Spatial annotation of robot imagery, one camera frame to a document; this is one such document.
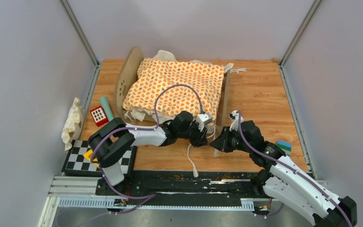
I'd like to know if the black white checkerboard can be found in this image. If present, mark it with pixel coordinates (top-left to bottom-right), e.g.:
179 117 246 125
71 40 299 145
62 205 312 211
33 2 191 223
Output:
62 140 136 176

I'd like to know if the white rope tie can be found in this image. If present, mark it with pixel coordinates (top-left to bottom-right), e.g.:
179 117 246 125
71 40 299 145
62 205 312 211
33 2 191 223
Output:
187 144 199 178
228 68 247 74

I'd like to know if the wooden pet bed frame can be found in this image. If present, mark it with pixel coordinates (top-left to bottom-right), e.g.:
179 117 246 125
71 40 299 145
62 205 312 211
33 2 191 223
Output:
114 46 230 127

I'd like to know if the blue green small block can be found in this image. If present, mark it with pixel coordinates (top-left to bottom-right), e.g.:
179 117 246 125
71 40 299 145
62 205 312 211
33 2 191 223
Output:
277 140 292 153

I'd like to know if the yellow plastic block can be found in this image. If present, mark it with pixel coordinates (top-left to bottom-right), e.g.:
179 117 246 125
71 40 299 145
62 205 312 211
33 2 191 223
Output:
83 149 93 161

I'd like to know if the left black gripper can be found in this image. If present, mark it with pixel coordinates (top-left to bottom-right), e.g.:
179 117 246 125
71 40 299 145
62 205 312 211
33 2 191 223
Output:
177 120 210 148

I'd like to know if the teal cylinder toy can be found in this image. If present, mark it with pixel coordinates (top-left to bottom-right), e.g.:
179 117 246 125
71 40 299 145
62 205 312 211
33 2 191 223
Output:
99 96 114 119

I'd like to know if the yellow duck print blanket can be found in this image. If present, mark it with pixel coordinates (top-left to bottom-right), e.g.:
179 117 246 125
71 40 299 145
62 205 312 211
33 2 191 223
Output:
121 51 234 122

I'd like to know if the white duck pillow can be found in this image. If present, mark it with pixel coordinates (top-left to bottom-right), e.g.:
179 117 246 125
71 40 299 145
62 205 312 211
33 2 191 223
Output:
61 97 85 151

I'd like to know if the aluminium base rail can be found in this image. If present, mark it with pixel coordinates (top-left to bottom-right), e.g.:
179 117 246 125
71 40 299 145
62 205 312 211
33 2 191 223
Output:
41 169 342 211

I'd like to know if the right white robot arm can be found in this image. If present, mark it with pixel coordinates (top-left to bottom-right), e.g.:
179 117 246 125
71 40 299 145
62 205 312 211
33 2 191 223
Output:
210 111 358 227

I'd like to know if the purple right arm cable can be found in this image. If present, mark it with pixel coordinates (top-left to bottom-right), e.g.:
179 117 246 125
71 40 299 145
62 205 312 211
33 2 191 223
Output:
230 112 351 227

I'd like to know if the red window toy block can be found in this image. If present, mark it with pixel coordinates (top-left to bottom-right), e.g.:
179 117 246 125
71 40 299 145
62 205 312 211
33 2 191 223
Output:
90 106 109 127

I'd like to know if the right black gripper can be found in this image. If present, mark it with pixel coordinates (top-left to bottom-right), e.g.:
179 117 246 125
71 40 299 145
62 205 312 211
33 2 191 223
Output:
209 127 252 154

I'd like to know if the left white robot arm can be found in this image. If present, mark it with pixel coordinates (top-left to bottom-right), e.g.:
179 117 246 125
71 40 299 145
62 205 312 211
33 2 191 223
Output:
88 111 212 195

